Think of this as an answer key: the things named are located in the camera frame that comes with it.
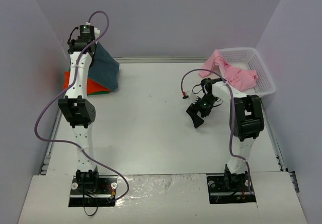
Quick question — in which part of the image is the blue t shirt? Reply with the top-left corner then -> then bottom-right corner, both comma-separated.
88,43 -> 120,92

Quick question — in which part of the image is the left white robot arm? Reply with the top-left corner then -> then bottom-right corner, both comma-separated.
58,23 -> 101,193

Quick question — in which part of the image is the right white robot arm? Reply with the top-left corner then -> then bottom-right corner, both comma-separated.
186,78 -> 264,190

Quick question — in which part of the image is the orange folded t shirt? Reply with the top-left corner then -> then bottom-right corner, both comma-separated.
63,71 -> 111,94

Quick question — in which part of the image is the pink t shirt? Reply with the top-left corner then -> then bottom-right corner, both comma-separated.
199,49 -> 258,91

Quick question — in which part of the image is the green folded t shirt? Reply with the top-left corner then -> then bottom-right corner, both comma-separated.
87,91 -> 111,96

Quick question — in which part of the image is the white plastic basket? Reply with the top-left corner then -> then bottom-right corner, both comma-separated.
219,47 -> 276,98

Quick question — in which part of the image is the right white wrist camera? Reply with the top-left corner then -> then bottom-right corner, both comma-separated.
183,91 -> 201,106

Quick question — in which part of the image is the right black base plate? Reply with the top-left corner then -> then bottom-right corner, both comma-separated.
206,174 -> 257,204

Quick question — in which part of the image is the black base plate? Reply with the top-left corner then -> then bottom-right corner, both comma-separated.
206,174 -> 257,204
68,176 -> 118,207

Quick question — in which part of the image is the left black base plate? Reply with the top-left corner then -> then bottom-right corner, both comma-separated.
68,176 -> 118,207

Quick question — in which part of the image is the thin black cable loop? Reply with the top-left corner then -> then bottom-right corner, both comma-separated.
83,205 -> 99,217

